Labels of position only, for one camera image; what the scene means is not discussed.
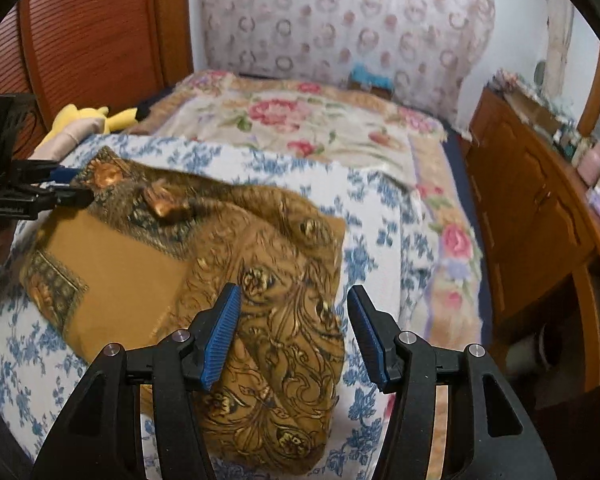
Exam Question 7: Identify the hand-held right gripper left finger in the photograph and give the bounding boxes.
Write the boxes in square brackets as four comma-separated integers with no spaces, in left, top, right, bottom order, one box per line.
[32,282,243,480]

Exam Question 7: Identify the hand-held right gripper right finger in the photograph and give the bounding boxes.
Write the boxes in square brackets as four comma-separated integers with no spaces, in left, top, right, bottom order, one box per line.
[346,285,561,480]

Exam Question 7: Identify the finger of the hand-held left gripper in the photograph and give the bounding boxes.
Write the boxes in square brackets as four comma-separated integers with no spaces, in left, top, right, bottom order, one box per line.
[14,159,77,184]
[34,186,95,209]

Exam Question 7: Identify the mustard patterned shirt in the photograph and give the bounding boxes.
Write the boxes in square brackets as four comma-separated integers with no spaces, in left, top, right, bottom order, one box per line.
[19,146,348,473]

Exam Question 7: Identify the beige pillow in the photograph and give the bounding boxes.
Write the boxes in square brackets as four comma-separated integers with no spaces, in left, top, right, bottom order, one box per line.
[32,127,88,166]

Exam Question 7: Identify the yellow plush toy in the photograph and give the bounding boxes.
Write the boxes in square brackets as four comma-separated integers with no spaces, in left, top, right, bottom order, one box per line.
[45,104,141,143]

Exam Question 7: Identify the blue floral white sheet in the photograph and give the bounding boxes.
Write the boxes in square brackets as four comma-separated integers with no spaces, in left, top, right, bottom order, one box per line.
[0,132,431,480]

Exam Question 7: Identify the brown slatted wooden wardrobe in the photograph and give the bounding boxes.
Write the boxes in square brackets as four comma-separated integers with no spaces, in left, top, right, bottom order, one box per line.
[0,0,196,161]

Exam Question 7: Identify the white waste bin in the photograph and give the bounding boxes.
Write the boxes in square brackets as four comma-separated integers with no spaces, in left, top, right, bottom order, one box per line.
[505,330,551,376]

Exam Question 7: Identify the wooden sideboard cabinet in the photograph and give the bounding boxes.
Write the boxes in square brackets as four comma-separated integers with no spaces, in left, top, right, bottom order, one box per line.
[462,87,600,401]

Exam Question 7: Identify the blue cloth bundle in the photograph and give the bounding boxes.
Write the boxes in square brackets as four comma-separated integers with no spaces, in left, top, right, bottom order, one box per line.
[349,62,393,93]

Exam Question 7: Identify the cardboard box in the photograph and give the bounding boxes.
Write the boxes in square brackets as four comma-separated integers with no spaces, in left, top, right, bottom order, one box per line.
[500,87,561,126]

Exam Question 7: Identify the pink bottle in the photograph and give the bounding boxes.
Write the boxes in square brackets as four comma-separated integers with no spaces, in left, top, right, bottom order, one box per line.
[577,142,600,183]

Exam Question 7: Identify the beige lace curtain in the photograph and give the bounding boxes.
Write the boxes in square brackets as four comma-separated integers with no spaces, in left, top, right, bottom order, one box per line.
[545,0,576,96]

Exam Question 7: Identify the ring print sheer curtain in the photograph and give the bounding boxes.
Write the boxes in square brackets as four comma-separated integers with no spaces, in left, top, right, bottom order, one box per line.
[200,0,496,121]

